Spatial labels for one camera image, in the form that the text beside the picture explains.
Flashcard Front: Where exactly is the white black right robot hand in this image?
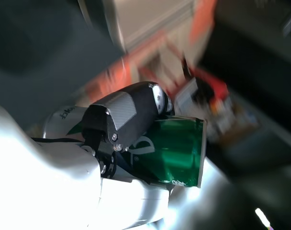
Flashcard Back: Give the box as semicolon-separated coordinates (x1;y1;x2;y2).
0;81;175;230

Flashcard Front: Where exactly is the green drink can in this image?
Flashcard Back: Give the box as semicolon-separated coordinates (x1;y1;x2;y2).
43;104;208;189

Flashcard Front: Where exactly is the brown cardboard box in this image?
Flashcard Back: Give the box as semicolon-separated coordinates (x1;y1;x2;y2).
107;0;199;53

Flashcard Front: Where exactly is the orange mat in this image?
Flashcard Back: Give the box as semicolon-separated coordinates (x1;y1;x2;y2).
87;0;219;101

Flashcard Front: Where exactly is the red plastic object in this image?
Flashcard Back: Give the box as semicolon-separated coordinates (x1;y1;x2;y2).
194;68;229;104

